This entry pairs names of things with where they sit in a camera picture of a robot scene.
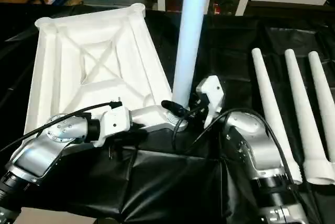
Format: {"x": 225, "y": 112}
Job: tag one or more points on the white plastic table leg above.
{"x": 188, "y": 38}
{"x": 272, "y": 109}
{"x": 303, "y": 109}
{"x": 323, "y": 88}

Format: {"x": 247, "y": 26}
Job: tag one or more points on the black mat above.
{"x": 235, "y": 51}

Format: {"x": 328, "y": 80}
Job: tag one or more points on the white plastic table top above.
{"x": 91, "y": 64}

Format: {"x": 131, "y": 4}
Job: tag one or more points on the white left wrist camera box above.
{"x": 115, "y": 123}

